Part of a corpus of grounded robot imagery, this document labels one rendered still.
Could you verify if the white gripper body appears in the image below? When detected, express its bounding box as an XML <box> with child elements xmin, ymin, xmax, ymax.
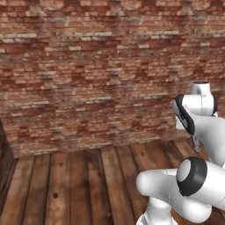
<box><xmin>175</xmin><ymin>114</ymin><xmax>194</xmax><ymax>136</ymax></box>

